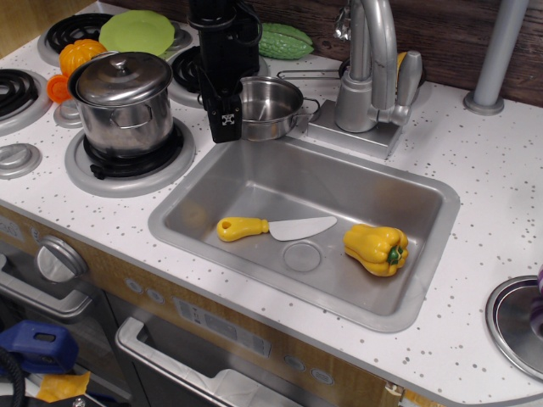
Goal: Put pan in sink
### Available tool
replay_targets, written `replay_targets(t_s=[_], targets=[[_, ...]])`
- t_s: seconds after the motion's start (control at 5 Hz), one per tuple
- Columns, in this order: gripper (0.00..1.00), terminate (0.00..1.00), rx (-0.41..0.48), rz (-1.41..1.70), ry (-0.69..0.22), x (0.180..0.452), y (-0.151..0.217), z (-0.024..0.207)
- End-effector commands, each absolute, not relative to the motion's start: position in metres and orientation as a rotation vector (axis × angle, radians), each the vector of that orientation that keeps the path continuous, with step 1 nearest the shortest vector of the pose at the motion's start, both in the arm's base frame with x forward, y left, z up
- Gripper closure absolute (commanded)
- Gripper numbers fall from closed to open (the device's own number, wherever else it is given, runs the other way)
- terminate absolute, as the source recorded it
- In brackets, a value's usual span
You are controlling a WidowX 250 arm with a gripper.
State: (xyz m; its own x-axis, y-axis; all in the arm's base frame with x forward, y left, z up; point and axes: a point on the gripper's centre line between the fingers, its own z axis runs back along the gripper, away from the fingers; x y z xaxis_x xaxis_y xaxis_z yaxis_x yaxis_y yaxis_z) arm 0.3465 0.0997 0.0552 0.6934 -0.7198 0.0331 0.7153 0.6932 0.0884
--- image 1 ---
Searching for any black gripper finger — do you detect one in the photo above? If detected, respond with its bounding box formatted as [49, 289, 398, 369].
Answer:
[206, 95, 242, 143]

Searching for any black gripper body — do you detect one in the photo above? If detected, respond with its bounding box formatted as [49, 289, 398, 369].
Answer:
[198, 23, 260, 111]

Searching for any small steel pan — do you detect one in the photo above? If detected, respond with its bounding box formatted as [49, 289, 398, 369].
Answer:
[239, 76, 321, 142]

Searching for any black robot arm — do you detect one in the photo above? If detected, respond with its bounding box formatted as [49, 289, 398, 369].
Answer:
[188, 0, 262, 143]

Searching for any grey sink basin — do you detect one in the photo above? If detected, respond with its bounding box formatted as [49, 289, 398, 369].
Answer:
[148, 137, 460, 332]

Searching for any back right stove burner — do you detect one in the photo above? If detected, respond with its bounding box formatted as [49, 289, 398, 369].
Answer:
[168, 46, 269, 109]

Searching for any stove burner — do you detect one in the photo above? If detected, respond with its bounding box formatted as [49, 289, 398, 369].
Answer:
[37, 13, 113, 67]
[1, 69, 52, 137]
[64, 119, 195, 198]
[168, 46, 269, 109]

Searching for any green toy bitter gourd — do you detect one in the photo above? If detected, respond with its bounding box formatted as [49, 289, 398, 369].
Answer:
[259, 23, 314, 60]

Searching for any green plastic plate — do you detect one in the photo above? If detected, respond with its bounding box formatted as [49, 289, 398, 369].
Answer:
[98, 10, 175, 56]

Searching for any steel pot with lid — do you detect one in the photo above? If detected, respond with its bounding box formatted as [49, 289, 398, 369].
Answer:
[68, 52, 173, 157]

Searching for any front right stove burner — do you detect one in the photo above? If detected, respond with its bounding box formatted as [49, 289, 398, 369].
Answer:
[64, 119, 195, 198]

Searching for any silver toy faucet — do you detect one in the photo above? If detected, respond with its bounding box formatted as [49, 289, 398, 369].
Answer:
[308, 0, 423, 159]

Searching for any orange toy pumpkin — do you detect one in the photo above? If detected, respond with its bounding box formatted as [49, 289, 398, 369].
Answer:
[46, 39, 106, 103]

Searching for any back left stove burner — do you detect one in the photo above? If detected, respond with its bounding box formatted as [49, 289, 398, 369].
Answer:
[37, 13, 113, 67]

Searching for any grey stove knob middle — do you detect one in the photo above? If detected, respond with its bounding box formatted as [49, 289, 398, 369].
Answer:
[53, 99, 82, 129]

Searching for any grey stove knob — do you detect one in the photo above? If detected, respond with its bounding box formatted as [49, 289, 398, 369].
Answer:
[1, 143, 42, 180]
[53, 99, 82, 129]

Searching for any front left stove burner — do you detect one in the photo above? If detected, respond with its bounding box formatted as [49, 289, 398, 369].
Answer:
[1, 69, 52, 137]

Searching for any yellow toy bell pepper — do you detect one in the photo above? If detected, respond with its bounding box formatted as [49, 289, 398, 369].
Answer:
[343, 224, 409, 277]

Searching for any grey stove knob front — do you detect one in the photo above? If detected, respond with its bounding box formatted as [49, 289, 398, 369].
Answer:
[1, 143, 42, 180]

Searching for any silver oven knob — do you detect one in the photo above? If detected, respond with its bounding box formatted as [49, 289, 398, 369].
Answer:
[35, 236, 88, 283]

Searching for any grey vertical pole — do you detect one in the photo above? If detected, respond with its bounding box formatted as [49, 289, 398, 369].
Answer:
[463, 0, 529, 116]

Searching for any blue clamp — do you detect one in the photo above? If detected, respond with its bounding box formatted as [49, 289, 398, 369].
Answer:
[1, 320, 79, 374]

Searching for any purple toy vegetable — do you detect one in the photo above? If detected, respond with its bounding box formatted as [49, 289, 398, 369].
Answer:
[530, 268, 543, 338]

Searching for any yellow handled toy knife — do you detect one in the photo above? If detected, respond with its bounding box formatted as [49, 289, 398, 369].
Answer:
[216, 216, 337, 243]

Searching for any silver oven door handle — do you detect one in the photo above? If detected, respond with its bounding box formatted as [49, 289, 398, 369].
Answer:
[1, 254, 93, 321]

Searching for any dishwasher door handle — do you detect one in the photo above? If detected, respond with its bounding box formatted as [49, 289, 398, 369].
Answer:
[114, 316, 272, 407]

